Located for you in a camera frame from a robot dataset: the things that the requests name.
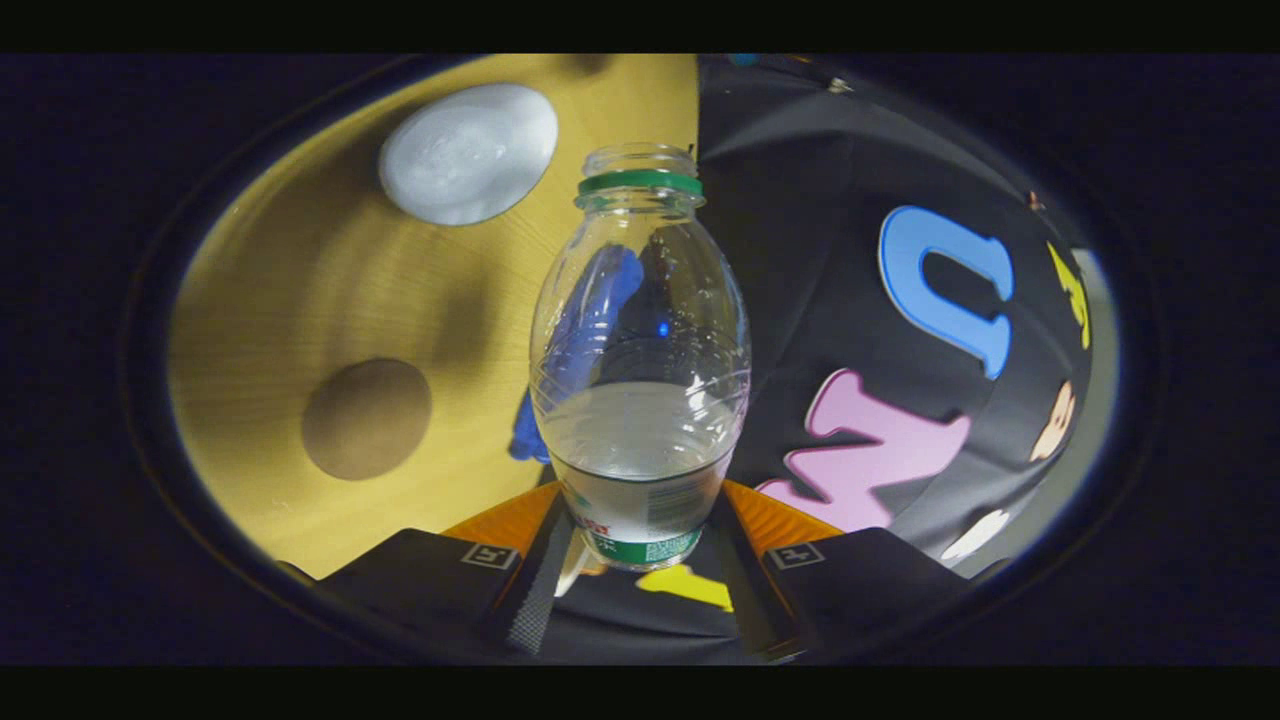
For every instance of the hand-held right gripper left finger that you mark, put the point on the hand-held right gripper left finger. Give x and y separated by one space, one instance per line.
535 600

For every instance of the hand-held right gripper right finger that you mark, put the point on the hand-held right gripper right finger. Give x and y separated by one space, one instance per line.
760 610

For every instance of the clear plastic water bottle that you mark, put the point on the clear plastic water bottle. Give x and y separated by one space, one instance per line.
640 440

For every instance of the round brown coaster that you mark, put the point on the round brown coaster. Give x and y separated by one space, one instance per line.
367 420

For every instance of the blue folded towel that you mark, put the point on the blue folded towel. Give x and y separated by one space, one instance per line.
525 435

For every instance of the red clip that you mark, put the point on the red clip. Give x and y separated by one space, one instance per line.
1035 200

